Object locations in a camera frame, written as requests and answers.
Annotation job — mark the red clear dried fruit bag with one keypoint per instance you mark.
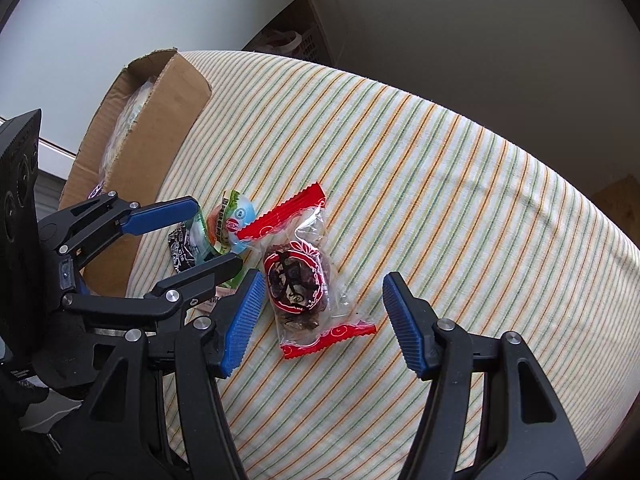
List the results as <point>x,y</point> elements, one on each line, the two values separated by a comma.
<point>306,293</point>

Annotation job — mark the red blue cartoon packet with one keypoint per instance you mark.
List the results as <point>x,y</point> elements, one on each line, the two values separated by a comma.
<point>223,224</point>

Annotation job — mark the brown cardboard box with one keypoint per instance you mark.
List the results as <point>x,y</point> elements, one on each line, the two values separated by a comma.
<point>179,95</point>

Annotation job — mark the green mint candy packet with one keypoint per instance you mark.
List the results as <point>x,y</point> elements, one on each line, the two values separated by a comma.
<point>198,244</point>

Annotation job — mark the bread loaf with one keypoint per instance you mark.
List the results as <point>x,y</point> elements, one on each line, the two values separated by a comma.
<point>125,122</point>

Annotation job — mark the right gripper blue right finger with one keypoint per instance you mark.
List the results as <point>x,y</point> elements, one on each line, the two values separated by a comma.
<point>524,430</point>

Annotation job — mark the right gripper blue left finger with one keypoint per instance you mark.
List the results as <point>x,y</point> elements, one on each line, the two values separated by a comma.
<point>119,431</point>

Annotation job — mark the snickers bar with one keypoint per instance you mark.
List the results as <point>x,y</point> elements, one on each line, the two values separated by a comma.
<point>96,191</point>

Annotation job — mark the pink candy packet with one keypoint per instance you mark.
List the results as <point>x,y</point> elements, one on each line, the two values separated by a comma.
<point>208,305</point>

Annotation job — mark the striped tablecloth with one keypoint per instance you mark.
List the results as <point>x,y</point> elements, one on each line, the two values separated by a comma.
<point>486,233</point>

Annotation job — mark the black patterned candy packet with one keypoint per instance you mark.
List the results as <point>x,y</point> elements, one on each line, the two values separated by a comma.
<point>183,253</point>

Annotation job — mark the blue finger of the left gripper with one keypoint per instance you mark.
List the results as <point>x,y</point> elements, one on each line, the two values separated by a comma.
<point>145,219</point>
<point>199,283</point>

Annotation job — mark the white cabinet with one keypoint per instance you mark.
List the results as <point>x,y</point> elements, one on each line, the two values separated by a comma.
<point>62,55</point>

